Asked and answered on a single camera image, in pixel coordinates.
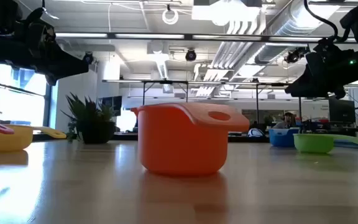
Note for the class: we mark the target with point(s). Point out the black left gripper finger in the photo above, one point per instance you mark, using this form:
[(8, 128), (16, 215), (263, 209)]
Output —
[(68, 67)]

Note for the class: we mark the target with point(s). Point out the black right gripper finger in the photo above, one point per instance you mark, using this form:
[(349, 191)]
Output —
[(315, 87)]

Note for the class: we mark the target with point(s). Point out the green measuring cup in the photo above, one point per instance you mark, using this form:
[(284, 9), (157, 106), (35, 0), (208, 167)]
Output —
[(312, 143)]

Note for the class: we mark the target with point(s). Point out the light blue measuring cup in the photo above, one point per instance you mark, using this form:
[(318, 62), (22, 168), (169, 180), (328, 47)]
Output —
[(280, 138)]

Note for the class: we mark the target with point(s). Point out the yellow measuring cup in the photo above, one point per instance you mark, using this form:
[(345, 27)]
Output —
[(8, 140)]

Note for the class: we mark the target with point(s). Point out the large orange measuring cup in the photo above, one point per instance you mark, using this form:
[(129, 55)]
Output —
[(182, 146)]

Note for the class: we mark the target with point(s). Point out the black computer monitor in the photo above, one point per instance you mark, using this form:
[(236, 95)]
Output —
[(342, 110)]

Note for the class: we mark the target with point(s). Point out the black ceiling spotlight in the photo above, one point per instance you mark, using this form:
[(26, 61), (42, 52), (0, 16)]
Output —
[(294, 56)]

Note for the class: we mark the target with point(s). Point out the person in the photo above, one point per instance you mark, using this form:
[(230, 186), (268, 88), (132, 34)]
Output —
[(287, 119)]

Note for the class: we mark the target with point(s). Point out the white and blue ball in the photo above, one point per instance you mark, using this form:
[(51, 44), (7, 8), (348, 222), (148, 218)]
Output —
[(255, 133)]

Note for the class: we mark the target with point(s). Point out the long overhead light bar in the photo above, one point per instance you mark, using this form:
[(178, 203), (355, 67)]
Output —
[(188, 36)]

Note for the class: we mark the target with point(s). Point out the black ceiling camera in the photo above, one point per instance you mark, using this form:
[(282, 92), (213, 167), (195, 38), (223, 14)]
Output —
[(88, 58), (190, 55)]

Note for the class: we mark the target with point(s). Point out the silver ventilation duct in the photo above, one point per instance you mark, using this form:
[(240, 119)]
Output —
[(294, 21)]

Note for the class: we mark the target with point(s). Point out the dark wall screen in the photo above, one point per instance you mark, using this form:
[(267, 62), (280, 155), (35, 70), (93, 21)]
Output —
[(115, 104)]

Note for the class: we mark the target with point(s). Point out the black aluminium table frame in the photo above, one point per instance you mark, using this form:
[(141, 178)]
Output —
[(129, 137)]

